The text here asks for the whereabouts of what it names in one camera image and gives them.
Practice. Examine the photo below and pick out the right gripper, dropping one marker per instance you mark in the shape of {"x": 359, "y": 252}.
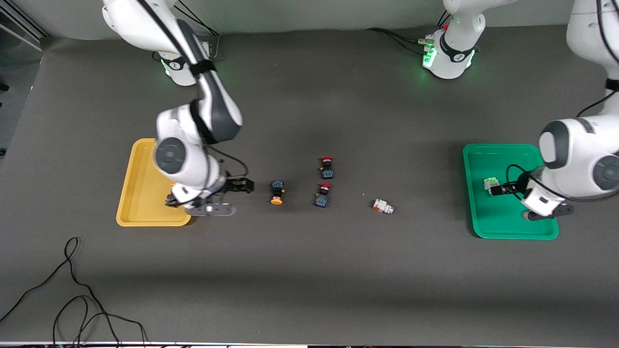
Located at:
{"x": 234, "y": 186}

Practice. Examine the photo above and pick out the dark grey table mat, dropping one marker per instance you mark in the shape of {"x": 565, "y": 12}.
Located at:
{"x": 309, "y": 270}

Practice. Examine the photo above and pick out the white button with green top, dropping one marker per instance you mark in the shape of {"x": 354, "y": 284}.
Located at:
{"x": 491, "y": 182}

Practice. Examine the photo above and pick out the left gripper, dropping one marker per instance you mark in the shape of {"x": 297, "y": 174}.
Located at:
{"x": 518, "y": 184}

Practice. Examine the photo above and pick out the white button with orange mark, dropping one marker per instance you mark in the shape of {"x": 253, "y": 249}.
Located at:
{"x": 382, "y": 206}

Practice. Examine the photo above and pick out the yellow plastic tray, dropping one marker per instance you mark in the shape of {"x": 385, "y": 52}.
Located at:
{"x": 140, "y": 193}

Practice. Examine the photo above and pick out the green plastic tray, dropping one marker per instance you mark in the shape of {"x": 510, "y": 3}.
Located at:
{"x": 503, "y": 222}

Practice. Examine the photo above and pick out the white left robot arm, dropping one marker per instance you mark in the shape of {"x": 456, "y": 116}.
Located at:
{"x": 575, "y": 150}

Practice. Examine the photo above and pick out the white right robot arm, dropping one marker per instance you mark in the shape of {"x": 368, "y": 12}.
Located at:
{"x": 186, "y": 164}

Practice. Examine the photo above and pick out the red mushroom push button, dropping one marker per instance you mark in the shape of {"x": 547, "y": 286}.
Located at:
{"x": 327, "y": 168}
{"x": 323, "y": 195}

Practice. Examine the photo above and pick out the aluminium frame rail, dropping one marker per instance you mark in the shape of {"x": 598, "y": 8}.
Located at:
{"x": 24, "y": 30}

